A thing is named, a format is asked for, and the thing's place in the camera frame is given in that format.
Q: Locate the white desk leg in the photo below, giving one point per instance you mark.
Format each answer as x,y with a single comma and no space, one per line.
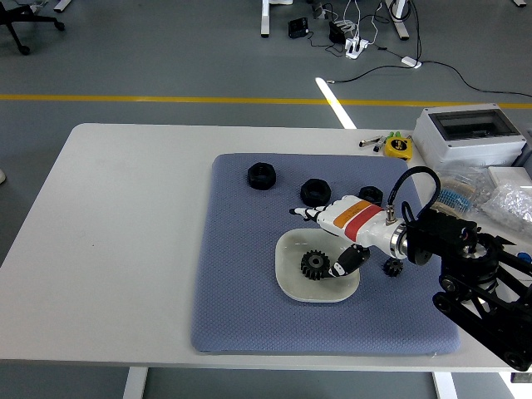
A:
266,18
400,23

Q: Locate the small black gear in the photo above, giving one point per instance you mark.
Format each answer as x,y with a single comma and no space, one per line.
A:
392,268

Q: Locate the blue-grey quilted mat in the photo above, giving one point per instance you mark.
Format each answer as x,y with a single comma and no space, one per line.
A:
249,291

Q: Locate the small black hex nut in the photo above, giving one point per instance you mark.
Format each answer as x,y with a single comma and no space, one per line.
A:
370,193

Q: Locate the yellow tape measure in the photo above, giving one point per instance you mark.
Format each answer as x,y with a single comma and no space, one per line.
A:
397,148

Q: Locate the white electrical enclosure box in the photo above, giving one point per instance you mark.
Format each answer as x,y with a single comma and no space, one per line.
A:
432,129

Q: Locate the clear bag of screws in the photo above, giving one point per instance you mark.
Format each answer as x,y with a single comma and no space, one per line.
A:
511,205

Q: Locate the silver and black pliers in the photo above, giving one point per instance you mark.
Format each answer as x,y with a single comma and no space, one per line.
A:
370,142

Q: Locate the white table leg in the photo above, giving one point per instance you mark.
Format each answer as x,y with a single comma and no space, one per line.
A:
135,384
444,386

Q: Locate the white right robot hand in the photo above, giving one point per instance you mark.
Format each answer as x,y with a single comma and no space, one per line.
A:
357,220

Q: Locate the black office chair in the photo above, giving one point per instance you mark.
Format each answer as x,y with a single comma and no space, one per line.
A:
14,18

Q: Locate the black power adapter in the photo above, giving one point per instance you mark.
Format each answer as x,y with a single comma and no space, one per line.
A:
336,31

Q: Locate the large black hex nut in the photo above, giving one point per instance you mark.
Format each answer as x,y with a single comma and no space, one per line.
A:
261,176

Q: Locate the flat white box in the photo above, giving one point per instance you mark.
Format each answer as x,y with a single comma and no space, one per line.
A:
509,174

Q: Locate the large black gear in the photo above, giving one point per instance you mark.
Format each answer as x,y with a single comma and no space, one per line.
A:
314,264

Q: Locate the white power adapter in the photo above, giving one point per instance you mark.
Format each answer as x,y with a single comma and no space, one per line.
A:
410,61

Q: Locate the blue button control box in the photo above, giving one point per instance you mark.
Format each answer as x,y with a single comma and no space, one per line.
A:
525,257

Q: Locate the white power strip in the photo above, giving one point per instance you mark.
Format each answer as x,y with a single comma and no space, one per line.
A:
356,46

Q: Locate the medium black hex nut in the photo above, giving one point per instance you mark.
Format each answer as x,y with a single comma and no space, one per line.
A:
316,192

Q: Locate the white square plate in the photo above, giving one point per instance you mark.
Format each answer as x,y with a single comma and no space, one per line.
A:
291,287

